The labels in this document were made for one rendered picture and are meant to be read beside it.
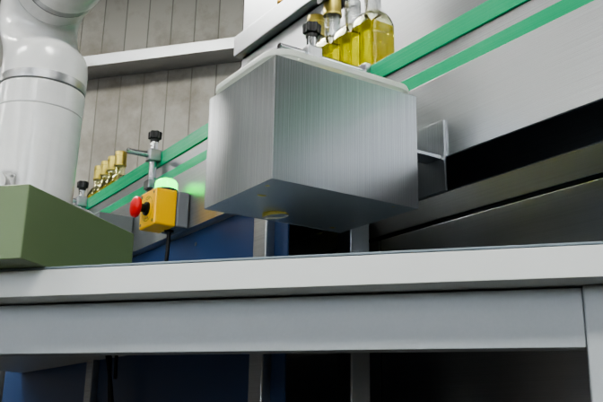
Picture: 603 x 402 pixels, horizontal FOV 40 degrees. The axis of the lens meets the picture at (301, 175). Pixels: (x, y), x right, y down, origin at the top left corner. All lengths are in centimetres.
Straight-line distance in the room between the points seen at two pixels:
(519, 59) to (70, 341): 65
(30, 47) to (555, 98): 70
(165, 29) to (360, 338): 381
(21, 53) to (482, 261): 69
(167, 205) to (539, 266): 86
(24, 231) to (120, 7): 387
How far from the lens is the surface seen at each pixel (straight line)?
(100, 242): 113
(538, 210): 128
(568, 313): 88
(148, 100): 447
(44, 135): 116
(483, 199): 136
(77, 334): 104
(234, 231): 142
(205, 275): 92
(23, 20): 131
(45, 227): 103
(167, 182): 157
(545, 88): 103
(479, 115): 109
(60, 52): 121
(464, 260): 85
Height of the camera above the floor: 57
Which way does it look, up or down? 17 degrees up
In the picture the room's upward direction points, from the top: 1 degrees clockwise
